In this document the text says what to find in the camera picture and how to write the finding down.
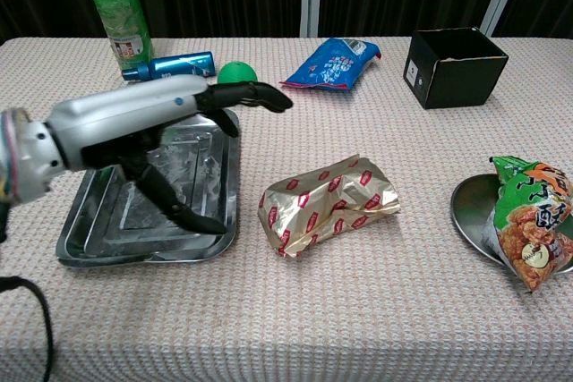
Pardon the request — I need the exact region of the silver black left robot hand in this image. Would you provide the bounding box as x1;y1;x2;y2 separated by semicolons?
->
44;73;295;235

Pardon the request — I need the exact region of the gold red foil bag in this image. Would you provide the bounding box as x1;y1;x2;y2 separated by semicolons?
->
258;154;401;259

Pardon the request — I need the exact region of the green orange snack bag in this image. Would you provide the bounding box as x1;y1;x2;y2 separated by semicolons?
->
481;154;573;293

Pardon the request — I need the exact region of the blue metallic bottle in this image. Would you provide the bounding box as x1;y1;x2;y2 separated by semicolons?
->
121;51;217;84

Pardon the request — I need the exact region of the rectangular steel tray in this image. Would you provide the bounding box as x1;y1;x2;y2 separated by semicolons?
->
55;107;244;268

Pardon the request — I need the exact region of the tall green cylinder can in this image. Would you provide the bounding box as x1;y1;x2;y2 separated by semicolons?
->
74;0;156;75

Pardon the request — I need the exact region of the green ball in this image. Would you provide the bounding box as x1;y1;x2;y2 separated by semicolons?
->
217;61;259;86

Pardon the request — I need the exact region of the blue snack bag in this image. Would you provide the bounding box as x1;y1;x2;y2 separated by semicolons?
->
278;37;383;93

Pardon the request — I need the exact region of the beige waffle tablecloth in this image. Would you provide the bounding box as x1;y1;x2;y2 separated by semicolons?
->
0;36;573;382

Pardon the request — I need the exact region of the black open cardboard box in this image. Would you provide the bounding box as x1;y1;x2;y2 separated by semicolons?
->
403;27;509;110

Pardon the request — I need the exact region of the round steel plate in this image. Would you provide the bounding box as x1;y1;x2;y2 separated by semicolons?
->
449;173;573;276

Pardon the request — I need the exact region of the black cable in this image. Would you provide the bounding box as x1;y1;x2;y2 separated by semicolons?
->
0;275;56;382

